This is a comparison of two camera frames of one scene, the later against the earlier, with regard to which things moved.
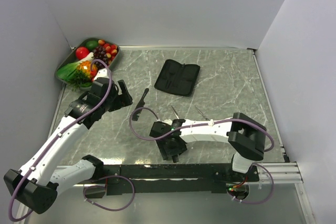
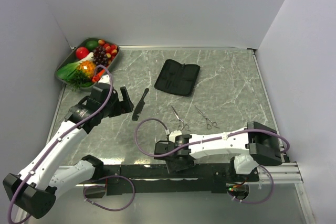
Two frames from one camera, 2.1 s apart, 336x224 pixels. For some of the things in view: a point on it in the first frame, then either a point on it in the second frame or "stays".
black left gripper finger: (126, 100) to (128, 107)
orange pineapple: (85, 73) stays
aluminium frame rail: (283, 173) stays
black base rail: (147, 178) stays
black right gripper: (166, 151) to (171, 165)
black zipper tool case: (175, 77) stays
